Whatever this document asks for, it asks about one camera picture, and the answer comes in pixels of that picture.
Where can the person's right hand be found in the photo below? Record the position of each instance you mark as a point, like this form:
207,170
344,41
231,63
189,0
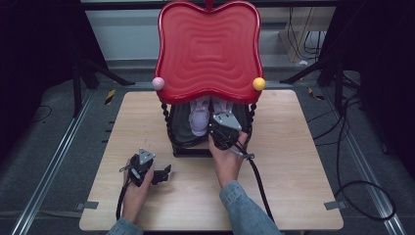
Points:
228,163

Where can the red and black two-tier rack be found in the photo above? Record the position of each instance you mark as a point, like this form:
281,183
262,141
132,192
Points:
208,55

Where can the dark curtain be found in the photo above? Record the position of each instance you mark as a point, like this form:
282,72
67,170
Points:
385,65
36,49

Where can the black tripod stand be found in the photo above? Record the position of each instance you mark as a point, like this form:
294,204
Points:
80,81
336,78

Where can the grey tape piece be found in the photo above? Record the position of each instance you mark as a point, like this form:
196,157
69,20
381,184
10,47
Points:
334,205
88,205

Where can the metal floor rail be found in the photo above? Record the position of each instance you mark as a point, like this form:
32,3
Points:
368,176
49,169

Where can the yellow black tape strip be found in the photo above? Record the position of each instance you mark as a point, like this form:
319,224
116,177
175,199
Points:
315,94
110,96

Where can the person's left hand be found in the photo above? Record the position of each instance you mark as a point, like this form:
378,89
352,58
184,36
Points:
135,199

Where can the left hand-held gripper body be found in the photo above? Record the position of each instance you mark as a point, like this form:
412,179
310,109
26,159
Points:
141,166

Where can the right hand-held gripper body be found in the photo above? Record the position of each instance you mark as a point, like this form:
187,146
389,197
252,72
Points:
225,130

